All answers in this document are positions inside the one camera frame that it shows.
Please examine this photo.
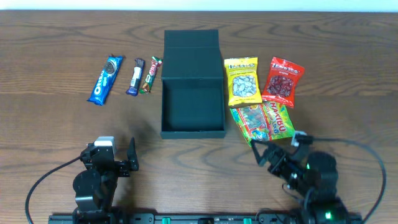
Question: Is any dark green open box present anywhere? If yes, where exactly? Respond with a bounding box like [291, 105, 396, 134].
[160, 30, 226, 139]

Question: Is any red Hacks candy bag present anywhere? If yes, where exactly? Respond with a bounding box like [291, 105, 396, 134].
[261, 57, 305, 108]

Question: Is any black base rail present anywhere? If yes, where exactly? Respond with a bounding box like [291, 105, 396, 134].
[48, 212, 362, 224]

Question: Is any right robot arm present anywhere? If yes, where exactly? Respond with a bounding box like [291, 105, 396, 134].
[251, 134, 352, 223]

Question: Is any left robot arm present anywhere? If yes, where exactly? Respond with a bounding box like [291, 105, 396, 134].
[73, 136, 139, 223]

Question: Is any yellow Hacks candy bag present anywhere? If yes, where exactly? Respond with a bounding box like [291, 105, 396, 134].
[224, 57, 262, 107]

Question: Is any Haribo gummy bag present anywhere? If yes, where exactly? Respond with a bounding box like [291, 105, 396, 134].
[230, 101, 295, 145]

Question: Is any purple white chocolate bar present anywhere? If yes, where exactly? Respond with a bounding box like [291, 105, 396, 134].
[126, 58, 145, 96]

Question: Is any red green candy bar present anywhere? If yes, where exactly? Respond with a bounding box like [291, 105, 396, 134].
[139, 56, 163, 94]

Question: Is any blue Oreo cookie pack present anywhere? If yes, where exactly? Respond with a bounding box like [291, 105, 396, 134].
[87, 55, 124, 106]

